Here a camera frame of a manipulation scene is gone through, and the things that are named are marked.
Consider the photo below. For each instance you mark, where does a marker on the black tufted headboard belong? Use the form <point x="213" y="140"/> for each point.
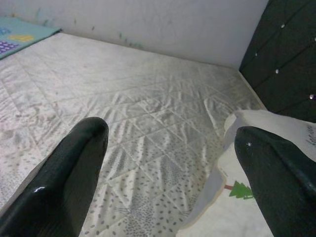
<point x="284" y="61"/>

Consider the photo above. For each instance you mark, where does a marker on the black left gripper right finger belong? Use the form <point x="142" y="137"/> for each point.
<point x="284" y="185"/>

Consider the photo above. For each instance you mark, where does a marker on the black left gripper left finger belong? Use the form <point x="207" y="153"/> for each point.
<point x="54" y="177"/>

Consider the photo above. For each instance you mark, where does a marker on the white dotted quilted mattress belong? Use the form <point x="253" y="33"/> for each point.
<point x="148" y="98"/>

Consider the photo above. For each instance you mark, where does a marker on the white printed pillow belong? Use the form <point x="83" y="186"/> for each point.
<point x="222" y="217"/>

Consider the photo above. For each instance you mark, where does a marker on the teal blanket with colourful shapes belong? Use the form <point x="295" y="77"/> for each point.
<point x="19" y="34"/>

